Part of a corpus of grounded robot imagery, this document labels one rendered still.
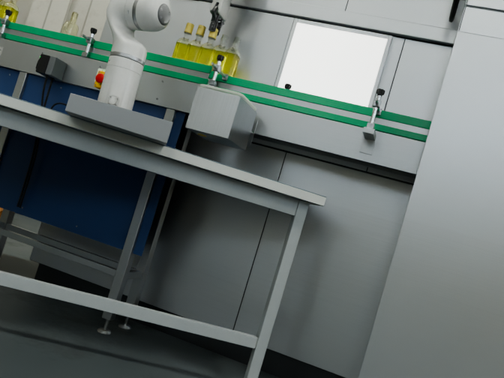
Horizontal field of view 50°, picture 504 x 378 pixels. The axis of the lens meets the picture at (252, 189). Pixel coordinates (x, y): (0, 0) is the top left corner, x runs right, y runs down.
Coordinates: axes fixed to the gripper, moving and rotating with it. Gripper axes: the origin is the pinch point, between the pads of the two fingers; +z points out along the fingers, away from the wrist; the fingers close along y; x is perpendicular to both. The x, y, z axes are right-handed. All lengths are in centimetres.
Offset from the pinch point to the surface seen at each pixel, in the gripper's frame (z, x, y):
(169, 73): 26.5, -6.9, 13.6
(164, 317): 114, 30, 35
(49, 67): 38, -56, 23
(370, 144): 34, 78, 8
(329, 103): 22, 58, 5
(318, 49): -3.9, 43.8, -11.6
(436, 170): 41, 103, 24
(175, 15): -7.8, -28.6, -15.3
